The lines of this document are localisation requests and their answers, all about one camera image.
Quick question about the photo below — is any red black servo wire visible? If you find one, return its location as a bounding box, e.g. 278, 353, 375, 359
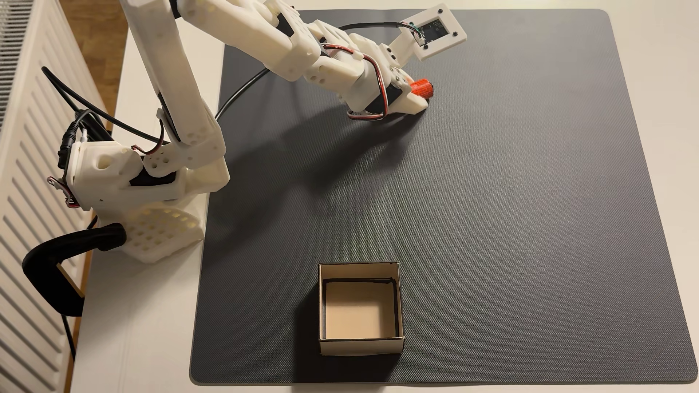
321, 44, 391, 121

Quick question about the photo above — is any black table clamp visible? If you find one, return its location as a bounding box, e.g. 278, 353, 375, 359
23, 223, 127, 317

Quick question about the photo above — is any thin black cable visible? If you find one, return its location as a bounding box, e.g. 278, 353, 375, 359
61, 314, 76, 361

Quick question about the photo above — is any black base power cable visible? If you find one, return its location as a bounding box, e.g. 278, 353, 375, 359
41, 65, 166, 145

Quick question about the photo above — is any red cylindrical printed object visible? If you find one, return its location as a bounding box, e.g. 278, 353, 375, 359
408, 79, 435, 100

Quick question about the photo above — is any white radiator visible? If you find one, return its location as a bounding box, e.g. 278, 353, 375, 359
0, 0, 107, 393

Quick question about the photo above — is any black camera cable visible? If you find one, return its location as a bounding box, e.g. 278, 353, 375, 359
214, 21, 424, 121

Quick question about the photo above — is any dark grey textured mat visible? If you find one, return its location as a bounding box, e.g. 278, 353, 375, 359
189, 8, 699, 385

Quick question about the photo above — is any small open cardboard box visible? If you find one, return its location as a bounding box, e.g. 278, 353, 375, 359
318, 261, 405, 357

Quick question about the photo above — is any white camera board mount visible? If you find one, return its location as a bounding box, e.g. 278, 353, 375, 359
381, 4, 468, 62

